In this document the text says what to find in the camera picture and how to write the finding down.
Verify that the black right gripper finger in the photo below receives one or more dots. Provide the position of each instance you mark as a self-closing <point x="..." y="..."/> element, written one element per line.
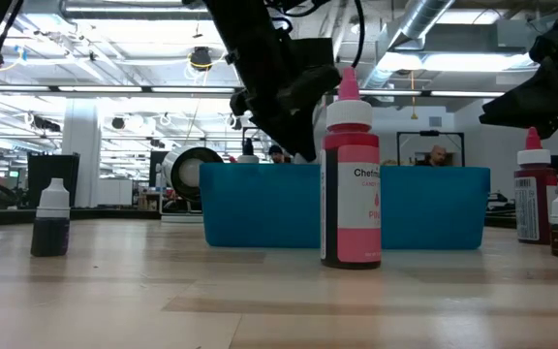
<point x="521" y="106"/>
<point x="548" y="131"/>

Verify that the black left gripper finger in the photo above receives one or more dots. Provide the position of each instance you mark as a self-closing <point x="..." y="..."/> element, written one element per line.
<point x="293" y="136"/>

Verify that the red food coloring bottle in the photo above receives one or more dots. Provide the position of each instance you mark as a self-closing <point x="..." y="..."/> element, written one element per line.
<point x="533" y="203"/>

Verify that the pink food coloring bottle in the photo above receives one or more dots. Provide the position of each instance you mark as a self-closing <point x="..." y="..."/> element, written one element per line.
<point x="351" y="203"/>

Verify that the small purple dropper bottle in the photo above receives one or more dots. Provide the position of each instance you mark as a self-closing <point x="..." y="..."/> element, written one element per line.
<point x="50" y="237"/>

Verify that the blue plastic bin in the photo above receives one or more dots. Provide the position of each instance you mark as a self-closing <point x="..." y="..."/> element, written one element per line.
<point x="259" y="208"/>

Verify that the black ceiling dome lamp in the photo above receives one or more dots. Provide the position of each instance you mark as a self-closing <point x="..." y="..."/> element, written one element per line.
<point x="200" y="59"/>

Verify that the white cylindrical spotlight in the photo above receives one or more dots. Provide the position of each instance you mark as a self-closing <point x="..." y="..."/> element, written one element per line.
<point x="184" y="172"/>

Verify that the black partition panel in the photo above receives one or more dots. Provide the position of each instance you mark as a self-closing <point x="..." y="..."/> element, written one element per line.
<point x="51" y="179"/>

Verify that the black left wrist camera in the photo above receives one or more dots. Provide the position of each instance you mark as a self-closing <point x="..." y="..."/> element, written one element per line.
<point x="313" y="52"/>

